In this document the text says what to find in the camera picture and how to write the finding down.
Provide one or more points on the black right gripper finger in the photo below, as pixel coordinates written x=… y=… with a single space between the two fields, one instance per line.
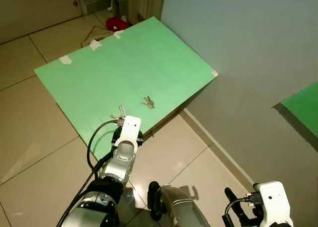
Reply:
x=231 y=194

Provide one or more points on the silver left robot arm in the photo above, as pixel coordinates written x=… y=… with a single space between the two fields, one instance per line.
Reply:
x=119 y=162

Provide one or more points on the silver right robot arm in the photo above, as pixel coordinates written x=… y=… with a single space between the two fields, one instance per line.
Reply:
x=179 y=207

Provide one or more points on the small brass key bunch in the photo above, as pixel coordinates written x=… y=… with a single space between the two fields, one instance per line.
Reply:
x=148 y=103

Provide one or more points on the green topped table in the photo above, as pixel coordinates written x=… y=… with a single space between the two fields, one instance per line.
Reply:
x=129 y=68

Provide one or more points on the white tape piece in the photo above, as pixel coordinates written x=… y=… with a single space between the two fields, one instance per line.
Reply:
x=118 y=34
x=65 y=59
x=95 y=44
x=214 y=73

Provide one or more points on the brown cardboard sheet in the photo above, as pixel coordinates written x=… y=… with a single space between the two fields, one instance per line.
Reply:
x=97 y=36

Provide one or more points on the red cloth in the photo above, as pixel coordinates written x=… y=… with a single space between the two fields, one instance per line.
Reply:
x=117 y=23

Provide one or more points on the beige curtain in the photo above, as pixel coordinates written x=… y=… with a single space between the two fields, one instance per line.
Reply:
x=146 y=3

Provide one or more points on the wooden door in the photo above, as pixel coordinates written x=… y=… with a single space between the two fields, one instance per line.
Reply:
x=39 y=8

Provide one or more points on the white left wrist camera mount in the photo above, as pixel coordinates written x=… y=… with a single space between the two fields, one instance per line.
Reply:
x=130 y=127

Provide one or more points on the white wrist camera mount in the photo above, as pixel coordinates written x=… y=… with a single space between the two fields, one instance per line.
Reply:
x=273 y=202
x=130 y=127

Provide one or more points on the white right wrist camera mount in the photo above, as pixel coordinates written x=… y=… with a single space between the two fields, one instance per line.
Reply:
x=273 y=202

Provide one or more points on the green wall board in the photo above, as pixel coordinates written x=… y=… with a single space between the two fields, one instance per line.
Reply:
x=305 y=108

